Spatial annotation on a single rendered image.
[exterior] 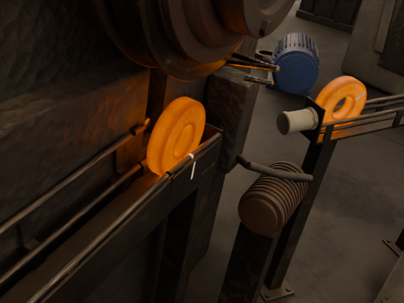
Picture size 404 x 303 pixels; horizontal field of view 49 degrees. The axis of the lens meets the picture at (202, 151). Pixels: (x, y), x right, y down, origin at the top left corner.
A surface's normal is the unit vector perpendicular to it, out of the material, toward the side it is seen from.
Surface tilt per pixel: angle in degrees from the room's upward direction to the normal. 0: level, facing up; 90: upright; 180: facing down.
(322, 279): 0
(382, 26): 90
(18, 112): 0
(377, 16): 90
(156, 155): 89
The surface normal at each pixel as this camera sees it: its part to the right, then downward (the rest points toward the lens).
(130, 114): 0.85, 0.40
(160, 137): -0.37, 0.00
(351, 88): 0.45, 0.54
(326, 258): 0.17, -0.83
